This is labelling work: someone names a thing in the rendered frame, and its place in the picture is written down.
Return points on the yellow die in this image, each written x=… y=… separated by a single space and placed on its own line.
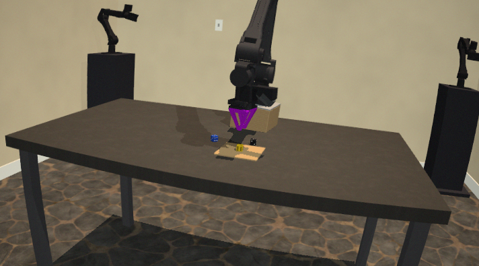
x=239 y=147

